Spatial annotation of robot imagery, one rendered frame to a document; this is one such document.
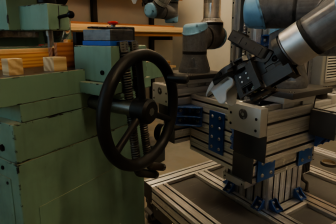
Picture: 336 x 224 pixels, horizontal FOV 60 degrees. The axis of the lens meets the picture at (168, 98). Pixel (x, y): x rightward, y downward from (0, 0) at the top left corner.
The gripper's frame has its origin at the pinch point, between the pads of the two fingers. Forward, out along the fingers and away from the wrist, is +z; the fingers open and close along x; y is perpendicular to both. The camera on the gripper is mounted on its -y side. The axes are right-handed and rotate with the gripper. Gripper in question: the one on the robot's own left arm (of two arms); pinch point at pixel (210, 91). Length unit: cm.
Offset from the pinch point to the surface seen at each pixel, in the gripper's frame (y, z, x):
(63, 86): -9.5, 22.3, -25.8
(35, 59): -23.0, 31.7, -28.8
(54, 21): -30.3, 22.9, -26.6
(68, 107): -5.6, 25.5, -23.5
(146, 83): -11.2, 17.0, -3.8
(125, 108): -1.0, 14.9, -14.3
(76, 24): -183, 171, 62
